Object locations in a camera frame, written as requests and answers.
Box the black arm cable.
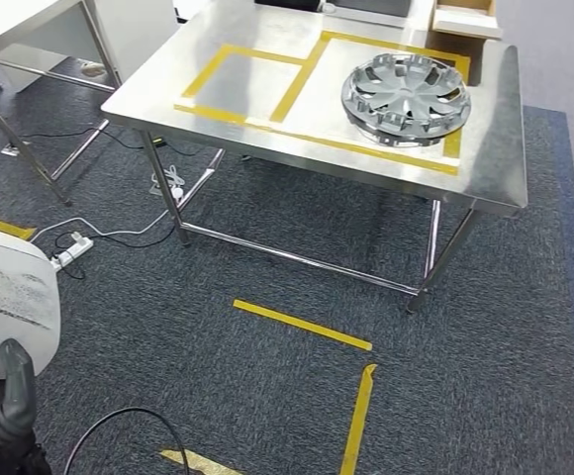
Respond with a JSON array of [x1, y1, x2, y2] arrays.
[[63, 407, 190, 475]]

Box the white table with steel legs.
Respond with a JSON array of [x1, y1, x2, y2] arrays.
[[0, 0, 180, 208]]

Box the white power strip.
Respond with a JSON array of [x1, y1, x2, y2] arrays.
[[50, 233, 95, 272]]

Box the silver wheel hubcap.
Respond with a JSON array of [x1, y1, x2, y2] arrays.
[[341, 51, 472, 148]]

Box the white coiled cable bundle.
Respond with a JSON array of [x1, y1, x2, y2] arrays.
[[149, 163, 186, 201]]

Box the white power strip cable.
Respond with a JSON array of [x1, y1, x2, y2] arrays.
[[30, 209, 169, 243]]

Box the black flat device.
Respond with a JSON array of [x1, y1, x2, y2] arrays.
[[254, 0, 320, 13]]

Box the thin black floor cable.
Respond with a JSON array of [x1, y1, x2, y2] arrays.
[[20, 124, 204, 158]]

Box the long yellow floor tape strip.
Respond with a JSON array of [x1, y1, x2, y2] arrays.
[[338, 363, 378, 475]]

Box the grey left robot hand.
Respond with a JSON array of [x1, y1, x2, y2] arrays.
[[0, 339, 36, 427]]

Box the crumpled yellow floor tape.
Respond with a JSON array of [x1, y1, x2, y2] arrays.
[[159, 448, 244, 475]]

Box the white curved plastic part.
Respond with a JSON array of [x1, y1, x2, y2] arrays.
[[0, 223, 62, 382]]

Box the open cardboard box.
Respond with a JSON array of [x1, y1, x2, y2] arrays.
[[431, 0, 503, 41]]

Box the stainless steel workbench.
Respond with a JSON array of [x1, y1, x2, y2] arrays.
[[101, 0, 529, 315]]

